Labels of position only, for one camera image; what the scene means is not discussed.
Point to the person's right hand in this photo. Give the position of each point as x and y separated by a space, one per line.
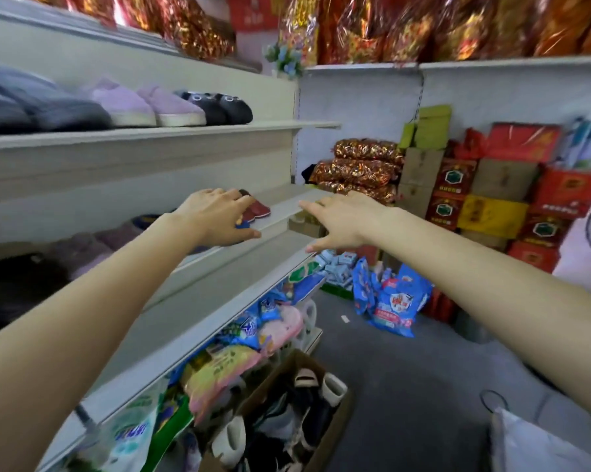
354 221

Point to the person's left hand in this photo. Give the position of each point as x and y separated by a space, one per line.
212 216

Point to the person's left thumb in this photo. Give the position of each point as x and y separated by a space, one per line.
244 235

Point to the person's right thumb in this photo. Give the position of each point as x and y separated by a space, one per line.
321 245

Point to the person's right forearm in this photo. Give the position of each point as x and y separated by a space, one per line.
497 299

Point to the person's left forearm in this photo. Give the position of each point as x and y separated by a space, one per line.
79 319

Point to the small red shoe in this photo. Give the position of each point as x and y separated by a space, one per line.
248 217
259 207

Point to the small cardboard box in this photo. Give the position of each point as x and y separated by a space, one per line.
303 227

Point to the pile of small blue-white packets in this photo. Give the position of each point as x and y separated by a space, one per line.
337 270

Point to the green flat box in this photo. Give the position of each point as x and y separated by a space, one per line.
336 291

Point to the slim blue detergent bag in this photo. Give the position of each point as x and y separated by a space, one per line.
364 287

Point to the row of blue shelf packets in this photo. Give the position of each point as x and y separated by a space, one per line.
271 302

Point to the gold foil bag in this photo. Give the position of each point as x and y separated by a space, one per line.
369 191
367 149
357 172

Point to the white plastic jug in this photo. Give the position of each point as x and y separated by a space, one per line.
308 321

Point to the pink plastic packet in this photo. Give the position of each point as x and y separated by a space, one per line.
281 329

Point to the navy blue slipper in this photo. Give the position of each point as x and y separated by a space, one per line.
145 221

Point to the large blue detergent bag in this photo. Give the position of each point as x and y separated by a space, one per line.
401 304

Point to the mauve fluffy slipper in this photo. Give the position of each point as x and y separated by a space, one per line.
121 234
81 253

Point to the black plush slipper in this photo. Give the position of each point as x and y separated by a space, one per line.
207 107
236 109

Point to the red packets on floor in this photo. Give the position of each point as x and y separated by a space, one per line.
438 307

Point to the yellow and pink packet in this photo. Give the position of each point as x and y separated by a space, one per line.
219 373

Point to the white metal shelf unit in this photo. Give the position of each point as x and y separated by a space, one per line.
128 152

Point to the lilac plush slipper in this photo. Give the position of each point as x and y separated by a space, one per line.
175 109
126 105

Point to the green cardboard boxes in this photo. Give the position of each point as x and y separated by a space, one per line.
431 127

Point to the yellow gift box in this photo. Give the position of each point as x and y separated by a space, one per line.
492 217

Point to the pile of black-white slippers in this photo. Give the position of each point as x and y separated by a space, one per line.
285 422

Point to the red plastic bag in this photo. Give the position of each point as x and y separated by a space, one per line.
471 144

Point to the artificial blue flower bunch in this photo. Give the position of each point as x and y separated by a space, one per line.
286 58

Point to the open cardboard shoe box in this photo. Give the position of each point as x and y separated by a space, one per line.
337 432

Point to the wide brown cardboard box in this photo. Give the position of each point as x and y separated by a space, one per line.
504 180

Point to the green plastic bag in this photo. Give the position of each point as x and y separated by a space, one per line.
170 427

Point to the red paper sign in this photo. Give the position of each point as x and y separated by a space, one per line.
251 12

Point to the white and green detergent bag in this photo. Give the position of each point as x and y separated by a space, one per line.
128 432

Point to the dark fluffy slipper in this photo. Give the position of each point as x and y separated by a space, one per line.
20 289

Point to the grey fabric slipper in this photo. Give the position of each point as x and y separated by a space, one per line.
0 110
49 105

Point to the stack of red gift boxes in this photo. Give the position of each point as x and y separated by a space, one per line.
566 191

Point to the row of red-gold foil packets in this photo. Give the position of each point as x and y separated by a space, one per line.
448 26

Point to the white and blue packets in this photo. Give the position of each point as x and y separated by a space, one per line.
585 144

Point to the white plastic bag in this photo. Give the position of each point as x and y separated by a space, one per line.
536 447

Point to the white wall shelf unit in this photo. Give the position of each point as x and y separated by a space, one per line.
472 83

